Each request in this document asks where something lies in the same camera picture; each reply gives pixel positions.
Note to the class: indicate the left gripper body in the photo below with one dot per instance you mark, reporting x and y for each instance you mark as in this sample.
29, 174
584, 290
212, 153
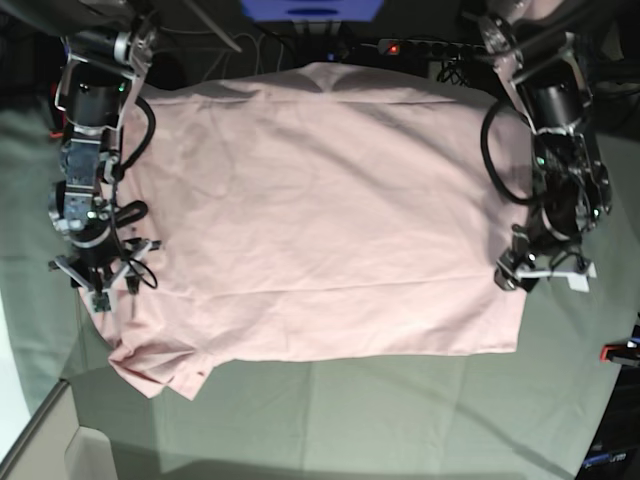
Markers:
533, 248

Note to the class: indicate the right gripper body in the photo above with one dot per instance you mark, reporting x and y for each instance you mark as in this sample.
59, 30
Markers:
90, 266

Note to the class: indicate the pink t-shirt black print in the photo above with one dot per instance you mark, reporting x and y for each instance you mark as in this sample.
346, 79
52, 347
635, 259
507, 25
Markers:
320, 213

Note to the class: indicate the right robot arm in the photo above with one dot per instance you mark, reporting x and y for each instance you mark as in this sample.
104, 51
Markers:
107, 126

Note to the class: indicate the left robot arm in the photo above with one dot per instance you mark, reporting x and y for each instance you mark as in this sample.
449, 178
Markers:
531, 46

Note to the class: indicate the red clamp right edge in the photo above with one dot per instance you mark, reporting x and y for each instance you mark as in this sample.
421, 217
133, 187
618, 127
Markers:
624, 354

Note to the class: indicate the red clamp edge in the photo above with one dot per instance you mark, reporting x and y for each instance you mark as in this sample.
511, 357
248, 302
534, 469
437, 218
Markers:
624, 354
58, 119

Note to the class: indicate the red clamp left edge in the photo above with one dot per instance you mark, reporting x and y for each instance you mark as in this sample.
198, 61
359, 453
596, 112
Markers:
58, 119

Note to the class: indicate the white bin corner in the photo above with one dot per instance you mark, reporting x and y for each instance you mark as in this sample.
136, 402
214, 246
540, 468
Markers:
89, 456

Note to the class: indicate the black power strip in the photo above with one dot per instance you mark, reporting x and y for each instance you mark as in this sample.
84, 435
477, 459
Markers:
429, 49

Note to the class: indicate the blue box top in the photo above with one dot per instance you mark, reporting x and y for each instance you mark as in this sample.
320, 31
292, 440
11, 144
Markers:
311, 10

